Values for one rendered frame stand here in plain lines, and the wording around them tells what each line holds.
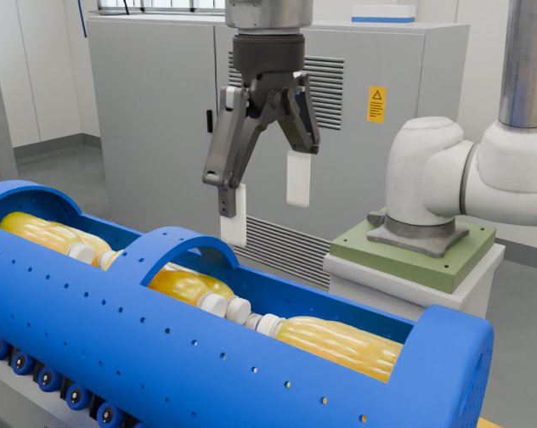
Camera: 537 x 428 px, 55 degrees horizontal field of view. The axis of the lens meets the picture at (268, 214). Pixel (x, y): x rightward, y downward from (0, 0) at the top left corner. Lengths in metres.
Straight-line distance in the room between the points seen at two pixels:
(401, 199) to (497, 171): 0.21
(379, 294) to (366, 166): 1.18
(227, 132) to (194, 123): 2.39
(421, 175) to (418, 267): 0.19
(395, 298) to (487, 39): 2.39
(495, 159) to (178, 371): 0.71
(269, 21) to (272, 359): 0.34
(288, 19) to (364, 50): 1.71
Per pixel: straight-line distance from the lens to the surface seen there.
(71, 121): 6.17
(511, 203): 1.10
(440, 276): 1.11
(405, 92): 2.16
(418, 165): 1.12
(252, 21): 0.52
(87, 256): 0.92
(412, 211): 1.16
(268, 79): 0.55
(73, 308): 0.77
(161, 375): 0.66
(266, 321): 0.67
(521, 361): 2.75
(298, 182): 0.65
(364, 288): 1.20
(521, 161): 1.06
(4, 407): 1.12
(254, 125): 0.54
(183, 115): 2.95
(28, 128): 5.93
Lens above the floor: 1.55
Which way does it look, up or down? 23 degrees down
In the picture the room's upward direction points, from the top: straight up
